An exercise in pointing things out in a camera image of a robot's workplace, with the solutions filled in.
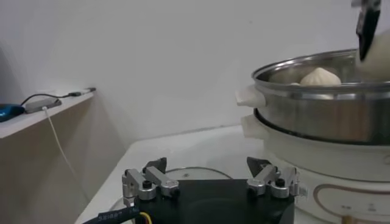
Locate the white side table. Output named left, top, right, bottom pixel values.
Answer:
left=0, top=89, right=127, bottom=224

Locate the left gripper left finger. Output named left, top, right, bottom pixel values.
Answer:
left=121, top=156, right=180, bottom=208

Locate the glass pot lid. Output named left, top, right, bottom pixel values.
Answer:
left=108, top=166, right=234, bottom=214

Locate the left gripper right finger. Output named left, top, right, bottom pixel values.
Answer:
left=246, top=156, right=301, bottom=199

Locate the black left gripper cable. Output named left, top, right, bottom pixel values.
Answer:
left=83, top=206, right=153, bottom=224

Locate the steel steamer basket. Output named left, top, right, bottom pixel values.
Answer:
left=235, top=48, right=390, bottom=146

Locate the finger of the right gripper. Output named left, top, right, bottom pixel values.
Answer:
left=350, top=0, right=382, bottom=61

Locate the blue computer mouse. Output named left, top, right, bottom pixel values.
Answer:
left=0, top=103, right=26, bottom=123

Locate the white charging cable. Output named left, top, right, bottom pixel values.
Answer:
left=41, top=105, right=89, bottom=198

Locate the black adapter cable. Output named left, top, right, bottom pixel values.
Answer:
left=20, top=87, right=97, bottom=106

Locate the white electric cooker base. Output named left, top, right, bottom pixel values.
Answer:
left=240, top=114, right=390, bottom=224

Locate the black phone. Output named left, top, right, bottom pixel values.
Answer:
left=24, top=97, right=63, bottom=114

